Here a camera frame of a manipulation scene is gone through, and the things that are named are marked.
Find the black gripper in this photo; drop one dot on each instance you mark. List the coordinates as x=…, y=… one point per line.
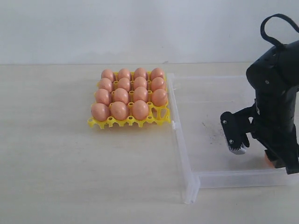
x=280, y=141

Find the clear plastic bin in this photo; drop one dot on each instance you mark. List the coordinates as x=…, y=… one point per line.
x=208, y=158

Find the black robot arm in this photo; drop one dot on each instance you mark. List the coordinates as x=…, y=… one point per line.
x=275, y=78

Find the yellow plastic egg tray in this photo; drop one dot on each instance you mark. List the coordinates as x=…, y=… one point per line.
x=157, y=114

